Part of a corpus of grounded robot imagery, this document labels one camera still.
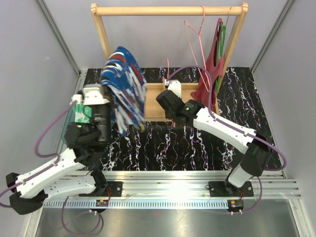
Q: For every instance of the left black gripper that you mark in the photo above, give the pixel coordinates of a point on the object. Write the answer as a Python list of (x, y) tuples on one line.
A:
[(108, 104)]

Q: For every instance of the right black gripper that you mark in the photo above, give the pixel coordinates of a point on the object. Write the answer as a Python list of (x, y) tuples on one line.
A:
[(168, 114)]

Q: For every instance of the blue patterned trousers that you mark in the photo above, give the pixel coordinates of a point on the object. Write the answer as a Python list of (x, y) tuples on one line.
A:
[(123, 76)]

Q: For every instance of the maroon tank top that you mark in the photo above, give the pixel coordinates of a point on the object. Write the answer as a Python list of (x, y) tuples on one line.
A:
[(215, 74)]

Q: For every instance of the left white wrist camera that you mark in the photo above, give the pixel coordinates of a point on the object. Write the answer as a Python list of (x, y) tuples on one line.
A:
[(91, 94)]

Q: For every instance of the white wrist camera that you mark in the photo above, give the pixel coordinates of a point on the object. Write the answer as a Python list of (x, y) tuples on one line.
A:
[(173, 85), (91, 94)]

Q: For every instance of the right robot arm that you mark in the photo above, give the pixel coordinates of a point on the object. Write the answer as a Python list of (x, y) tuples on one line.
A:
[(253, 146)]

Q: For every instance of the green tie-dye trousers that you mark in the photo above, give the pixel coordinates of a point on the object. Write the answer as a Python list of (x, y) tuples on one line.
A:
[(80, 113)]

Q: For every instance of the wooden clothes rack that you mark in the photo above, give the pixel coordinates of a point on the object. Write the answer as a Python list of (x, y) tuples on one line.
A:
[(153, 111)]

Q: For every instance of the blue transparent plastic bin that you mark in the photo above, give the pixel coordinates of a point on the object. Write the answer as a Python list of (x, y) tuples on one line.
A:
[(66, 123)]

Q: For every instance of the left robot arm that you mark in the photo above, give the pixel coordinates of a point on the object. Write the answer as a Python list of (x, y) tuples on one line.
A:
[(30, 191)]

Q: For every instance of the green hanger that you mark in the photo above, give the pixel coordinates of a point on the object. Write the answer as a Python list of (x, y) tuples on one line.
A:
[(220, 41)]

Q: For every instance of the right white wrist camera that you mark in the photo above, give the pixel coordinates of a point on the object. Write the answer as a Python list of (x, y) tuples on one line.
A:
[(173, 85)]

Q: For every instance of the aluminium mounting rail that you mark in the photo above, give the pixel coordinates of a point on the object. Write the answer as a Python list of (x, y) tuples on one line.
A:
[(189, 189)]

